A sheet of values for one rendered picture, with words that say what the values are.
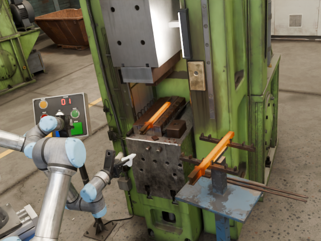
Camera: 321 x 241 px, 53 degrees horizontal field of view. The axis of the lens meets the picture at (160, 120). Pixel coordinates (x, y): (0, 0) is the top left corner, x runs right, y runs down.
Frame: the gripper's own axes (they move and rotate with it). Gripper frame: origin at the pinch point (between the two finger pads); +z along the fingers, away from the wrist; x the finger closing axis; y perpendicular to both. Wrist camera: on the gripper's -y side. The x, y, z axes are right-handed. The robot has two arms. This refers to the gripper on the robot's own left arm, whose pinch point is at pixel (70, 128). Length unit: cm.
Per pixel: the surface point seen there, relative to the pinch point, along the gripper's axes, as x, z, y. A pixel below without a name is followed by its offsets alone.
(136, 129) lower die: -37.6, 13.0, -5.1
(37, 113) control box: 24.1, 10.3, 13.1
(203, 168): -74, -40, -28
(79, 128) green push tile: -1.8, 9.5, -0.2
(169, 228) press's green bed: -49, 45, -78
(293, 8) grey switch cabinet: -303, 432, 200
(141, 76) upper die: -47, -9, 24
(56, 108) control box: 11.5, 10.3, 14.6
